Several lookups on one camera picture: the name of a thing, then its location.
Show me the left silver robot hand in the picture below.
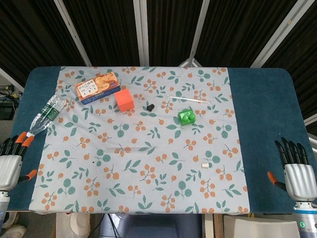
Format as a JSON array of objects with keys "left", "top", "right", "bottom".
[{"left": 0, "top": 131, "right": 38, "bottom": 192}]

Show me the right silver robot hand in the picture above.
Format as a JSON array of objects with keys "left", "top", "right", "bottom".
[{"left": 267, "top": 137, "right": 317, "bottom": 201}]

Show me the clear pipette tube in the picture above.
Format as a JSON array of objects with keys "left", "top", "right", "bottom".
[{"left": 106, "top": 147, "right": 150, "bottom": 152}]

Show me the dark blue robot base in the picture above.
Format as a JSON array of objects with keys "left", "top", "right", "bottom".
[{"left": 100, "top": 213, "right": 203, "bottom": 238}]

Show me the beige shoe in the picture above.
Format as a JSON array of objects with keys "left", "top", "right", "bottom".
[
  {"left": 1, "top": 212, "right": 20, "bottom": 229},
  {"left": 0, "top": 224, "right": 27, "bottom": 238}
]

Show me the beige box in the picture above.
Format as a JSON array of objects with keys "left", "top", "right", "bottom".
[{"left": 222, "top": 214, "right": 301, "bottom": 238}]

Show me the clear plastic water bottle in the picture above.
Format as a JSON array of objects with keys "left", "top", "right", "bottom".
[{"left": 26, "top": 94, "right": 67, "bottom": 138}]

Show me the teal table cover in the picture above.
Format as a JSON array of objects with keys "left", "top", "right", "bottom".
[{"left": 0, "top": 66, "right": 317, "bottom": 215}]

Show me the white bag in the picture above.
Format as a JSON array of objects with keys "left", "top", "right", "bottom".
[{"left": 55, "top": 212, "right": 91, "bottom": 238}]

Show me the orange biscuit box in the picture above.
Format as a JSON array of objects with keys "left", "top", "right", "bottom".
[{"left": 74, "top": 70, "right": 121, "bottom": 106}]

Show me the green toy brick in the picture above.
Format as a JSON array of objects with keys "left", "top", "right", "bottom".
[{"left": 177, "top": 108, "right": 197, "bottom": 126}]

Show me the orange cube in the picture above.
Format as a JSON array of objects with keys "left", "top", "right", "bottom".
[{"left": 114, "top": 89, "right": 135, "bottom": 113}]

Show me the floral print tablecloth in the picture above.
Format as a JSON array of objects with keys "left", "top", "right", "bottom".
[{"left": 29, "top": 65, "right": 250, "bottom": 215}]

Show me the clear glass pipette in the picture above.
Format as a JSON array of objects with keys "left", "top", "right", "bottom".
[{"left": 168, "top": 95, "right": 210, "bottom": 105}]

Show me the bundle of floor cables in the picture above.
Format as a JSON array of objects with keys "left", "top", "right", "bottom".
[{"left": 0, "top": 84, "right": 23, "bottom": 100}]

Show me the white frame pole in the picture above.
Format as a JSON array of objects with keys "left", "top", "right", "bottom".
[
  {"left": 250, "top": 0, "right": 317, "bottom": 68},
  {"left": 53, "top": 0, "right": 93, "bottom": 67},
  {"left": 179, "top": 0, "right": 211, "bottom": 67},
  {"left": 133, "top": 0, "right": 151, "bottom": 67}
]

